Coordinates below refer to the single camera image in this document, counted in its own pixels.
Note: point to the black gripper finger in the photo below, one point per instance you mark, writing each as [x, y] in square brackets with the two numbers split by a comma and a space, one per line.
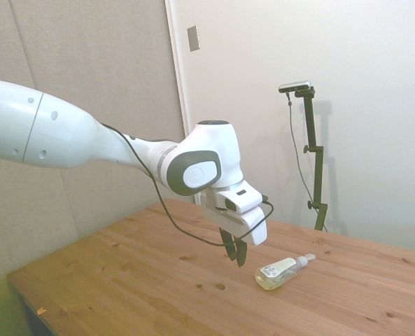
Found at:
[229, 245]
[241, 253]

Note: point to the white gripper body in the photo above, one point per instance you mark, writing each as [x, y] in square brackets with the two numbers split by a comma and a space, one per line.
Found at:
[254, 227]

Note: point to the clear sanitizer pump bottle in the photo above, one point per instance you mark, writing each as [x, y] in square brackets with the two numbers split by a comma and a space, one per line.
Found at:
[273, 276]

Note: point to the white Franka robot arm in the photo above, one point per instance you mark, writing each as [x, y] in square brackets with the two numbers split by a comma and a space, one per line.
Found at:
[53, 133]

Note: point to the white door trim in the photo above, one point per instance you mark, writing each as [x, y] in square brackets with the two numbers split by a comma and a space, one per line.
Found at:
[180, 70]

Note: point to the small orange tape scrap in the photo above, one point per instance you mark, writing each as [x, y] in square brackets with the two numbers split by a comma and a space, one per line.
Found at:
[41, 310]

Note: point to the black jointed camera stand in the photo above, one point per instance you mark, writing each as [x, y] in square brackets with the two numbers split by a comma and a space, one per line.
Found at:
[314, 140]

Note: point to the grey exterior camera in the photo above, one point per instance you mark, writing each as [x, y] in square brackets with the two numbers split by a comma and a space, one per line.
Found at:
[294, 86]

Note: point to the grey wall plate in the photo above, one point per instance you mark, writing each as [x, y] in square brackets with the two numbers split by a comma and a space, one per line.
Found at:
[193, 38]

